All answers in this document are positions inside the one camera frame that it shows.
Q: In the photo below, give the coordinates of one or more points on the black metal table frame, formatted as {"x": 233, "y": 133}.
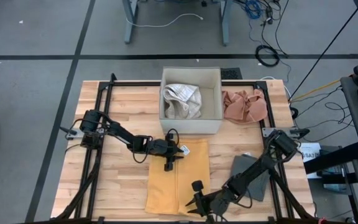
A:
{"x": 129, "y": 83}

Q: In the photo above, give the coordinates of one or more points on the black perforated floor mat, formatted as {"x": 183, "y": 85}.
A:
{"x": 232, "y": 74}

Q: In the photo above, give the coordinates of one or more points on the white printed paper label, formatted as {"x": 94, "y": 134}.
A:
{"x": 311, "y": 154}

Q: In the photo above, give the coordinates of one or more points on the beige fabric storage box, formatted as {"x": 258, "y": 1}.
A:
{"x": 213, "y": 99}

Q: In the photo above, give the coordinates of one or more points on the black cart beam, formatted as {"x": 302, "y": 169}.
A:
{"x": 334, "y": 158}

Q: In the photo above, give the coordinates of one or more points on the red clamp knob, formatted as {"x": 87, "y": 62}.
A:
{"x": 323, "y": 221}

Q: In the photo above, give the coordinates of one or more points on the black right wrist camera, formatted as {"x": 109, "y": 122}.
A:
{"x": 197, "y": 185}

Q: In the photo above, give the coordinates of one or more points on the grey desk leg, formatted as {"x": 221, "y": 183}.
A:
{"x": 130, "y": 28}
{"x": 225, "y": 31}

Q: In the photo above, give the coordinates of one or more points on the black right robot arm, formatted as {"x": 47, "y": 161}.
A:
{"x": 259, "y": 168}

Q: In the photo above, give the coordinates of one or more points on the long straight black pole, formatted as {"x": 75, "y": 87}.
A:
{"x": 322, "y": 57}

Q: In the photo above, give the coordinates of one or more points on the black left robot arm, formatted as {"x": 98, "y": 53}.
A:
{"x": 120, "y": 133}

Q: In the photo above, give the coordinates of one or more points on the dark grey waffle towel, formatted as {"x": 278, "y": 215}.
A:
{"x": 261, "y": 189}

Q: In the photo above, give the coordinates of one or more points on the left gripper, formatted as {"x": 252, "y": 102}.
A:
{"x": 160, "y": 147}

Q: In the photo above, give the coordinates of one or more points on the black power adapter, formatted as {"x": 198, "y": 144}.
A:
{"x": 269, "y": 14}

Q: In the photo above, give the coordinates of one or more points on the white plaid towel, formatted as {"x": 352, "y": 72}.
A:
{"x": 180, "y": 101}

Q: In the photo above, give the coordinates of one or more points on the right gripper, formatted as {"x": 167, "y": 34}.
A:
{"x": 217, "y": 202}

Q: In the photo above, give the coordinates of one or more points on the salmon pink towel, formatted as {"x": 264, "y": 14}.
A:
{"x": 245, "y": 107}

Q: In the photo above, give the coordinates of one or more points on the mustard yellow towel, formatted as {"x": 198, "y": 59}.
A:
{"x": 166, "y": 186}

